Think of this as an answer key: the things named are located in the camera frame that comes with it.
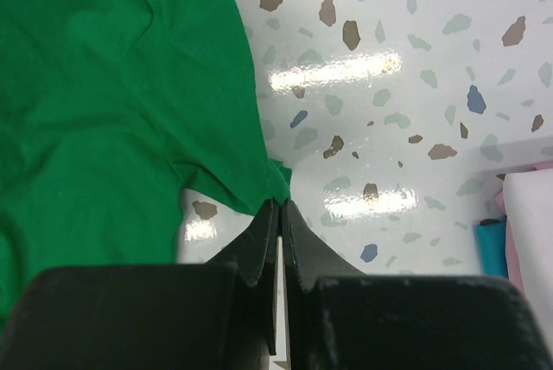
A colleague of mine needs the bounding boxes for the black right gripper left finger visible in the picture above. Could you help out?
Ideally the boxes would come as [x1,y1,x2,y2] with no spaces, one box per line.
[202,200,279,355]

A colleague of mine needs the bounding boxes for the teal folded t-shirt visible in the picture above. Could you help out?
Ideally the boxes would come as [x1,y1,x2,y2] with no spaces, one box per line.
[475,219,508,278]

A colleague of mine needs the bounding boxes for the pink folded t-shirt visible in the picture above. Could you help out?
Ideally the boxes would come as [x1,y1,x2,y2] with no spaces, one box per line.
[492,160,553,297]

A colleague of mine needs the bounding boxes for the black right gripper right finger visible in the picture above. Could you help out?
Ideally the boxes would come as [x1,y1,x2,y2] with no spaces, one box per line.
[281,200,367,369]

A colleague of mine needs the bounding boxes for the green t-shirt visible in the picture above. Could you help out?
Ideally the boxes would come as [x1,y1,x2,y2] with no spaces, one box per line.
[1,0,291,319]

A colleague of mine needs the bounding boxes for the white folded t-shirt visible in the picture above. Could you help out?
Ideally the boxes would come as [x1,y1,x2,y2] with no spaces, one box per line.
[500,169,553,297]

